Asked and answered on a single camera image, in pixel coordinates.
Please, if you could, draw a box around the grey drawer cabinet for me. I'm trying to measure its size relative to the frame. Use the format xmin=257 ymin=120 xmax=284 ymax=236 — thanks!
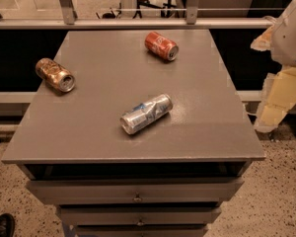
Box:
xmin=3 ymin=30 xmax=264 ymax=237

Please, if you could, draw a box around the red coke can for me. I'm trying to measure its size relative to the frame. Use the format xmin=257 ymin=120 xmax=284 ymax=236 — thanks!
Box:
xmin=145 ymin=32 xmax=179 ymax=61

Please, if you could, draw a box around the black shoe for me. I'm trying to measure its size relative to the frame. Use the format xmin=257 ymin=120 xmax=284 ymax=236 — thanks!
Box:
xmin=0 ymin=213 xmax=15 ymax=237

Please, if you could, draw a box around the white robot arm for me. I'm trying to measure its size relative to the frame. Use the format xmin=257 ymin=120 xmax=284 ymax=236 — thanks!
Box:
xmin=251 ymin=0 xmax=296 ymax=133

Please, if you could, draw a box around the grey drawer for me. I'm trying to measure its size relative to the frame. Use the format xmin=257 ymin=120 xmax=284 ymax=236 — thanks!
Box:
xmin=59 ymin=204 xmax=221 ymax=226
xmin=75 ymin=225 xmax=208 ymax=237
xmin=27 ymin=178 xmax=244 ymax=205

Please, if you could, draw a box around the top grey drawer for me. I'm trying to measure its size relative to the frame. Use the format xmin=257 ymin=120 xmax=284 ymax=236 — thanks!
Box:
xmin=27 ymin=178 xmax=244 ymax=205

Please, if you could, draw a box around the grey metal railing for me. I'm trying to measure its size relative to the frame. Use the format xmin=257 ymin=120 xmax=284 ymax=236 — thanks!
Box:
xmin=0 ymin=0 xmax=272 ymax=30

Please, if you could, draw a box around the bottom grey drawer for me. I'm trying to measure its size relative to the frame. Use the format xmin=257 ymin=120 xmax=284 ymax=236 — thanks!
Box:
xmin=75 ymin=225 xmax=208 ymax=237

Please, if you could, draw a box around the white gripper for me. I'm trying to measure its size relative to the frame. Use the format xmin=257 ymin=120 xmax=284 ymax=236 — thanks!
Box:
xmin=251 ymin=0 xmax=296 ymax=132

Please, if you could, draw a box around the middle grey drawer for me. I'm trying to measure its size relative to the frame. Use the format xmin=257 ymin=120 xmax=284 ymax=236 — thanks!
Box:
xmin=59 ymin=204 xmax=221 ymax=226

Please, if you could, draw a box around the silver blue slim can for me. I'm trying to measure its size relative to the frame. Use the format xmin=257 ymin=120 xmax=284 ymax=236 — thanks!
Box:
xmin=120 ymin=94 xmax=173 ymax=135

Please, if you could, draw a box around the brown gold soda can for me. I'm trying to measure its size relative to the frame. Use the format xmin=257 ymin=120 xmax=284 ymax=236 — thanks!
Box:
xmin=36 ymin=58 xmax=75 ymax=93

